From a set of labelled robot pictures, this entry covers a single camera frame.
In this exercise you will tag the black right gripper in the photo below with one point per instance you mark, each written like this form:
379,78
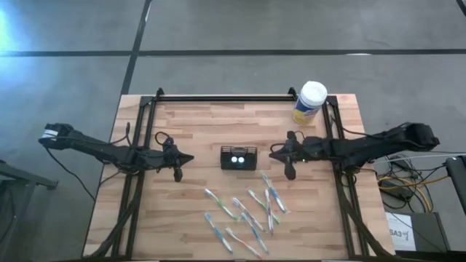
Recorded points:
307,151

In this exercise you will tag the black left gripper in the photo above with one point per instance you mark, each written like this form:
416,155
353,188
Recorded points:
168,157

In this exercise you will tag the green toothbrush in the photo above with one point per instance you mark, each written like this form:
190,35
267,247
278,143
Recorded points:
220,204
262,205

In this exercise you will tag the pink toothbrush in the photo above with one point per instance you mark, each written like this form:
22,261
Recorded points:
247,214
242,242
268,213

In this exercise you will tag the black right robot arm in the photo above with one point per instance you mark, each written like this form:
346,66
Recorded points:
382,143

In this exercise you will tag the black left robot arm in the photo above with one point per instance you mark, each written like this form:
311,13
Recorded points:
94,147

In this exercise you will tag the yellow blue wipes canister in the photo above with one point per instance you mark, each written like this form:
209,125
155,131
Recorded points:
309,105

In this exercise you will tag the black power brick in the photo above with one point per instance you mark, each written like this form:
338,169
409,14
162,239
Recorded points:
397,191

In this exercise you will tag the white paper sheet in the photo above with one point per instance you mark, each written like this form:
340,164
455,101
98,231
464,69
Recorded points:
400,233

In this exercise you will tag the dark grey bench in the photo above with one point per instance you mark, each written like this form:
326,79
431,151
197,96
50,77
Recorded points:
22,178

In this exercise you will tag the black floor box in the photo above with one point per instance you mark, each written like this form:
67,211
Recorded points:
429,233

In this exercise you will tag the black stand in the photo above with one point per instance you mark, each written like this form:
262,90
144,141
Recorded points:
459,182

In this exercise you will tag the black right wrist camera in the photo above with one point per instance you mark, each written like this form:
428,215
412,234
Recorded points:
291,136

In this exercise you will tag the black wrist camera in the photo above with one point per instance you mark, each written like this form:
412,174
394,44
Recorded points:
167,141
291,136

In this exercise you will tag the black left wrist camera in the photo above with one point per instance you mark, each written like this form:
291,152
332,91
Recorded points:
167,141

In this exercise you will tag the black aluminium table frame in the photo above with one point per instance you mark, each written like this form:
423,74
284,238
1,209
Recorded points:
225,98

